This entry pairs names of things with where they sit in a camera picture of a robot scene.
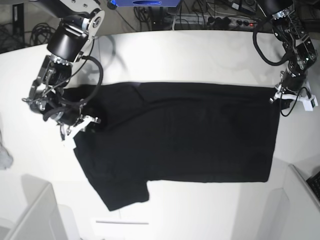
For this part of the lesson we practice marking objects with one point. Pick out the black keyboard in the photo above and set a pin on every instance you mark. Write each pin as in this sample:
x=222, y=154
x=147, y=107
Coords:
x=314, y=184

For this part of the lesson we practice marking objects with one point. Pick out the white power strip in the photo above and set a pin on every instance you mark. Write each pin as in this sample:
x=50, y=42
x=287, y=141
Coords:
x=215, y=22

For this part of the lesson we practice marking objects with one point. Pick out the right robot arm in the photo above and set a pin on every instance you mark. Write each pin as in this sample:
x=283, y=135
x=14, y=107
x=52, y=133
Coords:
x=79, y=23

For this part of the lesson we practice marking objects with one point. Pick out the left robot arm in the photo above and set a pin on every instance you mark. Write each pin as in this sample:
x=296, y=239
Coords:
x=300, y=53

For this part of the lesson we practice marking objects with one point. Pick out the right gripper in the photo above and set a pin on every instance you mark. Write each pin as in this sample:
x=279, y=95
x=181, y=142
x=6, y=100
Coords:
x=67, y=113

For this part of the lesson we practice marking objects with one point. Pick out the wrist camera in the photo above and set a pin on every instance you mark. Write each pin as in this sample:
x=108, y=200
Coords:
x=310, y=103
x=69, y=143

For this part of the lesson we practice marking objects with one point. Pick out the black T-shirt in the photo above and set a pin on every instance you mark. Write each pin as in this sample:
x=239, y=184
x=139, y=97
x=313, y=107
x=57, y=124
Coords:
x=185, y=132

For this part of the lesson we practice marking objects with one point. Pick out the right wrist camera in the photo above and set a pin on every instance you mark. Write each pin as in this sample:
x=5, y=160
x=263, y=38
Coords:
x=69, y=143

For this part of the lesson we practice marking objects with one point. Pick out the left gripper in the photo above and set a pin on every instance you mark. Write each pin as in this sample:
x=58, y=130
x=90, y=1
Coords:
x=289, y=84

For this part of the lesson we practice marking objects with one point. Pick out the blue box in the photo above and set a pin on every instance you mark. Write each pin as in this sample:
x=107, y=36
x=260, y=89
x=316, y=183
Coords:
x=145, y=3

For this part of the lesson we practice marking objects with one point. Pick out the grey cloth at edge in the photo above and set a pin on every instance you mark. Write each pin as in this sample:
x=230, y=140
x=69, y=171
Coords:
x=6, y=160

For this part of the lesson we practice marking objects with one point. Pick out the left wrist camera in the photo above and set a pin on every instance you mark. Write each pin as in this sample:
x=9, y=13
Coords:
x=310, y=103

